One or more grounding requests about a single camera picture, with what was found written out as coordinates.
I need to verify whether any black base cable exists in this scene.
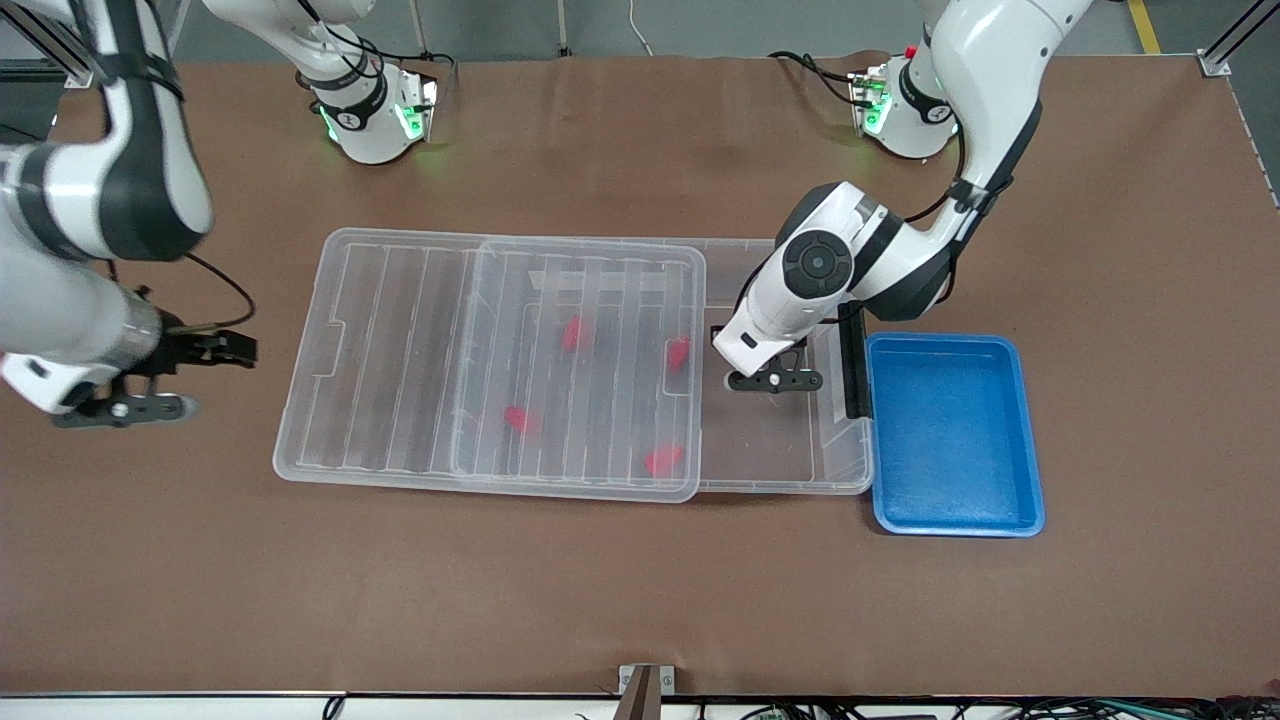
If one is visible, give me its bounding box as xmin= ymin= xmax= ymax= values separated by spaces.
xmin=768 ymin=50 xmax=863 ymax=107
xmin=372 ymin=48 xmax=458 ymax=73

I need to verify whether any aluminium frame profile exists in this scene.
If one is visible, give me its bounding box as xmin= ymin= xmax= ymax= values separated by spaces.
xmin=0 ymin=0 xmax=101 ymax=89
xmin=1196 ymin=0 xmax=1280 ymax=79

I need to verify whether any blue plastic tray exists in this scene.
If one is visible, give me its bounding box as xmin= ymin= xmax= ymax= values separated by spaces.
xmin=865 ymin=333 xmax=1047 ymax=539

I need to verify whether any black box latch handle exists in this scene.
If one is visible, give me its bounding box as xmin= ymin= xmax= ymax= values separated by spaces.
xmin=840 ymin=305 xmax=872 ymax=420

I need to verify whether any metal table edge bracket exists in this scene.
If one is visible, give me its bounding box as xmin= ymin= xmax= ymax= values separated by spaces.
xmin=618 ymin=664 xmax=677 ymax=720

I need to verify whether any black right base cable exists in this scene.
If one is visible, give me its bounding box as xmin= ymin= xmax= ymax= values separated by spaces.
xmin=372 ymin=48 xmax=458 ymax=73

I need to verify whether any black left base cable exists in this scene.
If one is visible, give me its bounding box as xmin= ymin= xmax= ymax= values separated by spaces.
xmin=768 ymin=50 xmax=863 ymax=107

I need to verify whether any clear plastic box lid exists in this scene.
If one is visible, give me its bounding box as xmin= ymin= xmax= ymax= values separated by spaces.
xmin=272 ymin=227 xmax=708 ymax=504

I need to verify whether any clear plastic storage box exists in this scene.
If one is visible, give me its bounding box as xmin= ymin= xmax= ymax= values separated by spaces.
xmin=450 ymin=237 xmax=875 ymax=497

